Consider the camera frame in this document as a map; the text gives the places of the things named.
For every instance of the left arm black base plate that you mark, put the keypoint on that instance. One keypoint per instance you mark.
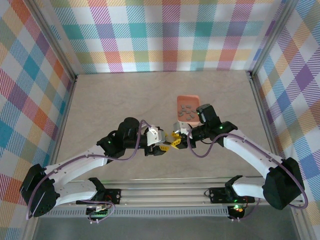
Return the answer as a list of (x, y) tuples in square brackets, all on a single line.
[(113, 196)]

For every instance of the small LED controller board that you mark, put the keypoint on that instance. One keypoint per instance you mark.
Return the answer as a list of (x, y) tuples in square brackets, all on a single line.
[(237, 209)]

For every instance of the pink plastic tray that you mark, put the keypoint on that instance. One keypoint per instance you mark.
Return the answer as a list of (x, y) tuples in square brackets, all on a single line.
[(188, 100)]

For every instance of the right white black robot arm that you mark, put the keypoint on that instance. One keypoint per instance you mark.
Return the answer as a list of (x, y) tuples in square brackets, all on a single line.
[(250, 150)]

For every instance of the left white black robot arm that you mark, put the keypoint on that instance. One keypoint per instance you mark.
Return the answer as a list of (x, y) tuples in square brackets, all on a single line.
[(75, 162)]

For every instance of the aluminium side rail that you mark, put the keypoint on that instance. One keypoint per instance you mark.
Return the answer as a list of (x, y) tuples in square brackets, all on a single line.
[(65, 112), (263, 112)]

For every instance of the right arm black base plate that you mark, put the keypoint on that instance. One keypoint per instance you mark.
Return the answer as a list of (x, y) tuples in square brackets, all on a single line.
[(217, 195)]

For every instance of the green controller board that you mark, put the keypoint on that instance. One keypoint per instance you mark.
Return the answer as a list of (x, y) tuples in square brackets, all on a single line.
[(98, 212)]

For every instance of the aluminium frame post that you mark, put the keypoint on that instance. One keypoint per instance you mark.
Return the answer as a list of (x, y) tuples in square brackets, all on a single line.
[(55, 41), (272, 37)]

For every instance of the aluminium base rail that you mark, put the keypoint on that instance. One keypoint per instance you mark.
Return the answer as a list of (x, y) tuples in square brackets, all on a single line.
[(162, 193)]

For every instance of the plaid fabric backdrop panel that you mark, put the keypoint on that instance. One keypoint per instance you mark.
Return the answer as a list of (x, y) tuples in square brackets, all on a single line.
[(160, 37), (300, 100), (20, 100)]

